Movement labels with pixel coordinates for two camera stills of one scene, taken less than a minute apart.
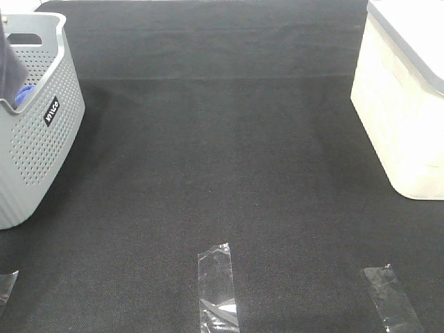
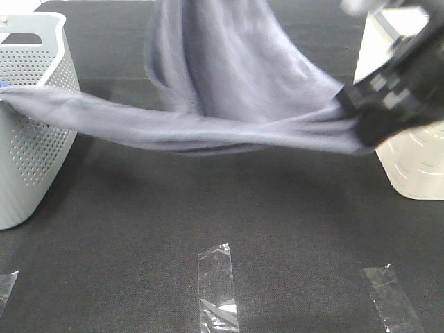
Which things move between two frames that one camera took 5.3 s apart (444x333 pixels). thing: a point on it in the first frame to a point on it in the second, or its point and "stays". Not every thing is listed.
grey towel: (14, 74) to (226, 75)
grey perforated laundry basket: (38, 138) stays
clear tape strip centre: (217, 304) stays
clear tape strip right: (396, 311) stays
